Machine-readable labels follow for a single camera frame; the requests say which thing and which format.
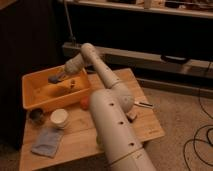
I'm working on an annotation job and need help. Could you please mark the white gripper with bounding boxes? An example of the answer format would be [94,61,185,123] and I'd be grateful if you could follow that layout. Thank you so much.
[64,54,85,75]

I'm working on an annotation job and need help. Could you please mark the blue grey sponge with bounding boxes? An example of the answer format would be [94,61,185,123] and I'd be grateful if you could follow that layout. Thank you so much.
[48,74,65,84]

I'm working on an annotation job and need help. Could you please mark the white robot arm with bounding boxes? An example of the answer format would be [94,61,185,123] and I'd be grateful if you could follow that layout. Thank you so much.
[64,43,156,171]

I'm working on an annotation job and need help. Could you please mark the small dark object in tray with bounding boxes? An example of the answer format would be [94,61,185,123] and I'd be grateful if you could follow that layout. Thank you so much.
[70,79,75,89]

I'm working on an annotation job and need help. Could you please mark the yellow plastic tray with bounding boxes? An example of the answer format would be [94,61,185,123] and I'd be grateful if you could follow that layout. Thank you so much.
[22,66,91,112]

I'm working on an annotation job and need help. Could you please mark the grey metal pole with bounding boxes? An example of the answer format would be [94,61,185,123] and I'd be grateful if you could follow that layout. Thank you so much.
[63,0,76,45]

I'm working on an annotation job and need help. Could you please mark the orange fruit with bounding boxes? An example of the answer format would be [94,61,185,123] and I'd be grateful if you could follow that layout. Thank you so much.
[80,97,89,110]

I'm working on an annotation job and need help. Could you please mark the low grey shelf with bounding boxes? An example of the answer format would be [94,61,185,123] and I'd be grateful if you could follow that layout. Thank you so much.
[61,41,213,80]

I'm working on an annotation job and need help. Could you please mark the white bowl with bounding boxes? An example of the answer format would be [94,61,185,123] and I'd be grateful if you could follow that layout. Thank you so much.
[50,109,69,129]

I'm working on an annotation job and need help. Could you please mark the dark green cup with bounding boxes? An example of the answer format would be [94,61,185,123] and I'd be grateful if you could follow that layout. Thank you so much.
[28,108,44,125]

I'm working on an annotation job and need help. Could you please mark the wooden table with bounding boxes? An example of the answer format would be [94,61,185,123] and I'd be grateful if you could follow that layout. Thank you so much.
[19,68,165,171]

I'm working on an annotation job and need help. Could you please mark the small brown block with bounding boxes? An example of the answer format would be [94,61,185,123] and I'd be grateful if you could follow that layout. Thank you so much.
[126,112,137,122]

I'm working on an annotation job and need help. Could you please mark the metal utensil on table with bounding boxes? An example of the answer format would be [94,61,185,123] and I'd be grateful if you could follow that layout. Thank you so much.
[134,101,154,109]

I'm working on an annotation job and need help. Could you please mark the blue folded cloth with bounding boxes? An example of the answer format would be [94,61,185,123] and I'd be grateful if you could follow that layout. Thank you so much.
[31,128,63,158]

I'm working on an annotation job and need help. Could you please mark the black handle on shelf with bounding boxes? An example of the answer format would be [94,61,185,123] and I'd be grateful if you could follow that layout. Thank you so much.
[161,55,190,64]

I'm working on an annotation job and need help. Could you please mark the black cables on floor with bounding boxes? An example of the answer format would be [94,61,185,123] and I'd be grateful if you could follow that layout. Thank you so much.
[182,61,213,171]

